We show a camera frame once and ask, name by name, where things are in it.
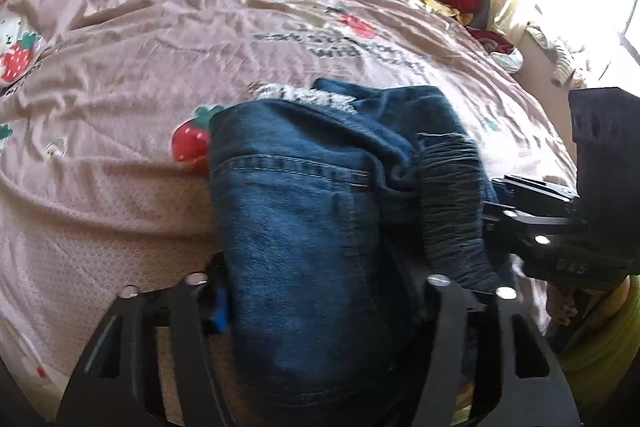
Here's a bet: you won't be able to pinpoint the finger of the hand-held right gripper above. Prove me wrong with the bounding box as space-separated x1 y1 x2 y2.
492 174 577 208
480 202 577 259

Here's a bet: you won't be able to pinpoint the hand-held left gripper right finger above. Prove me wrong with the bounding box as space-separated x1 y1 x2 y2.
400 273 583 427

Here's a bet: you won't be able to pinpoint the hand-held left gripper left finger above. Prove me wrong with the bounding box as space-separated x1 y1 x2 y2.
55 254 236 427

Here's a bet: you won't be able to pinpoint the blue denim jeans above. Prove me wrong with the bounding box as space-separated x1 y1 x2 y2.
206 78 517 427

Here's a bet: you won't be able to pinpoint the person's right hand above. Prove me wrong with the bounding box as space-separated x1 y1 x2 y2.
545 279 578 330

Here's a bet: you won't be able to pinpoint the white striped cloth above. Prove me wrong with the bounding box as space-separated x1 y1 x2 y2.
525 24 617 88

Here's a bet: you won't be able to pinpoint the pink strawberry printed quilt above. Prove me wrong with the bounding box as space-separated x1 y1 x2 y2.
0 0 581 427

